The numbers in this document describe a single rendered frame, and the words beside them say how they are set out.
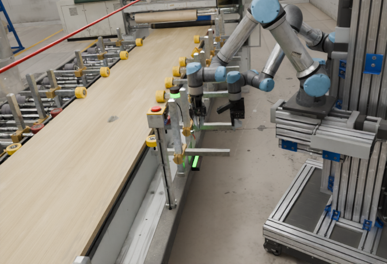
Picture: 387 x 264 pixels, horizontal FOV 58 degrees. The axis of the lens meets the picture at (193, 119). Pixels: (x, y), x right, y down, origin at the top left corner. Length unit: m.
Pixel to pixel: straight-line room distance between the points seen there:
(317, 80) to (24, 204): 1.39
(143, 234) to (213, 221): 1.00
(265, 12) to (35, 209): 1.27
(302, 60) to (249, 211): 1.43
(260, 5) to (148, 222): 1.14
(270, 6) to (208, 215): 1.69
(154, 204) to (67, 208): 0.51
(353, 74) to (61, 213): 1.52
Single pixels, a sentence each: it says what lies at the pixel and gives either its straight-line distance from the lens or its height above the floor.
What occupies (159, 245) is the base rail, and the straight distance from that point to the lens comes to 1.58.
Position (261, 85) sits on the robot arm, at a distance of 1.88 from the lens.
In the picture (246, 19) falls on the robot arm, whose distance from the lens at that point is 1.73.
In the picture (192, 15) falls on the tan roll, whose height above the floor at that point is 1.05.
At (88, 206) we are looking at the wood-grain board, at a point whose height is 0.90.
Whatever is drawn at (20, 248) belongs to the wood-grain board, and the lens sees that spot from 1.49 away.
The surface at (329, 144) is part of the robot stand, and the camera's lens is 1.78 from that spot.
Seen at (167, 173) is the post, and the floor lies 0.91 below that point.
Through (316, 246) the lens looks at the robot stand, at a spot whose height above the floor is 0.23.
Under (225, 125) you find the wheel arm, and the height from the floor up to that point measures 0.86.
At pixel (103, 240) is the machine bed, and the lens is 1.55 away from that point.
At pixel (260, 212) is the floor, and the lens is 2.73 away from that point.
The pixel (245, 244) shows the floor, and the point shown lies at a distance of 2.51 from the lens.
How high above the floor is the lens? 1.83
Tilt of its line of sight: 27 degrees down
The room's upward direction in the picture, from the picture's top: 6 degrees counter-clockwise
